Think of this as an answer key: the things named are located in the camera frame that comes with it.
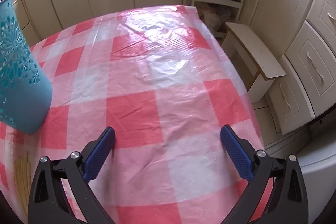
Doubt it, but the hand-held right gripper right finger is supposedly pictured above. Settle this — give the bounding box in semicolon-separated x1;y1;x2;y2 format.
220;125;309;224

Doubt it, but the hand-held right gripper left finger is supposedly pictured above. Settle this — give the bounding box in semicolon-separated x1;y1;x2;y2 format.
28;126;116;224

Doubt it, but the blue perforated plastic basket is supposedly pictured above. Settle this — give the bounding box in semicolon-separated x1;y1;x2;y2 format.
0;0;53;135

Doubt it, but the red white checkered tablecloth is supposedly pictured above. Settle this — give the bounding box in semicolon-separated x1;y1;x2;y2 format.
0;5;265;224

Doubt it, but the white plastic tub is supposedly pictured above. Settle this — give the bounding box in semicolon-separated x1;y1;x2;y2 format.
297;145;336;203

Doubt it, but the white wooden stool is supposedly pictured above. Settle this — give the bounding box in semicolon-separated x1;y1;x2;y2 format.
222;22;286;104

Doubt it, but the clear plastic bag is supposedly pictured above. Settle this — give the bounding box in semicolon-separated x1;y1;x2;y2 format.
198;2;233;35

